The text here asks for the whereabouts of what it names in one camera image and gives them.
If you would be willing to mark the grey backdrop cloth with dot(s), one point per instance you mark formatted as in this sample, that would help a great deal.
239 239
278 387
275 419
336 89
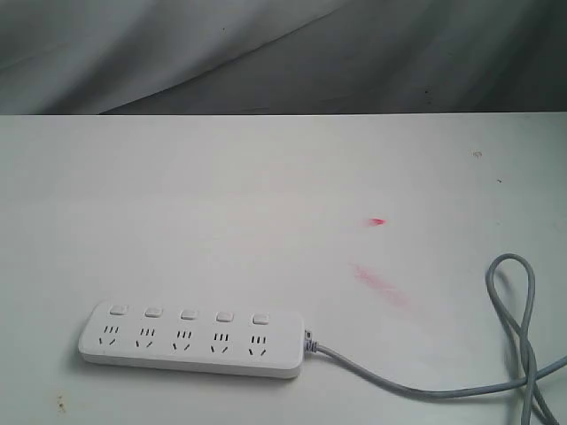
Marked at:
282 57

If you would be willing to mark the white five-outlet power strip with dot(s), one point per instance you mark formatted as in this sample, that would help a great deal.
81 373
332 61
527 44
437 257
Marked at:
224 340

